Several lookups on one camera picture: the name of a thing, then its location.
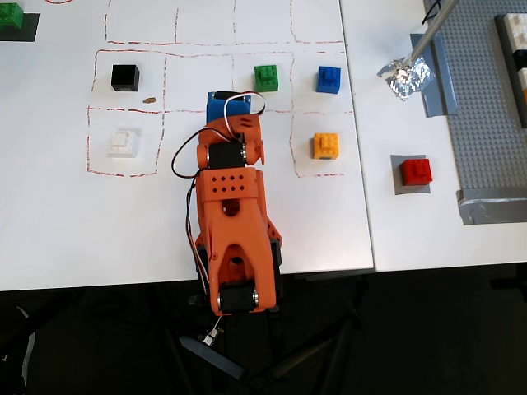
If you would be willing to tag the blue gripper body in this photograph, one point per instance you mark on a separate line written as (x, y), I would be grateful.
(227, 110)

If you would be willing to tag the red lego block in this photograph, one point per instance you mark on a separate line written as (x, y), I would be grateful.
(416, 172)

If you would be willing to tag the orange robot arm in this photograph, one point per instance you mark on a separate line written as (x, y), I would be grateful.
(230, 230)

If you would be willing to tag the green lego block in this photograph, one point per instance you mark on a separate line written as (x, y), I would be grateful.
(10, 16)
(267, 79)

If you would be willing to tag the black lego block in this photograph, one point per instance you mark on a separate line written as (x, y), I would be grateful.
(125, 78)

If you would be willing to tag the white lego block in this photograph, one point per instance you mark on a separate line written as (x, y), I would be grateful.
(122, 144)

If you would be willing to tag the orange lego block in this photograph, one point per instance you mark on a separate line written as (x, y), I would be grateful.
(326, 146)

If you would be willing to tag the blue lego block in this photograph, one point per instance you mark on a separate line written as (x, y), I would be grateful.
(328, 80)

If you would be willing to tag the grey tape square marker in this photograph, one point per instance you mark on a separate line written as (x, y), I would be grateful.
(396, 185)

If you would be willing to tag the black tape square marker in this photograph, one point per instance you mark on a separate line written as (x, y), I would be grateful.
(29, 31)

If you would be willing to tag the metal pole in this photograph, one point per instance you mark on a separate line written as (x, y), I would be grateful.
(430, 33)

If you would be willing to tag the black tripod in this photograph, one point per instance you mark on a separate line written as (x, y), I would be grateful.
(304, 354)

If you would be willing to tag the grey lego baseplate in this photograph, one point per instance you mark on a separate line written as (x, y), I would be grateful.
(481, 123)

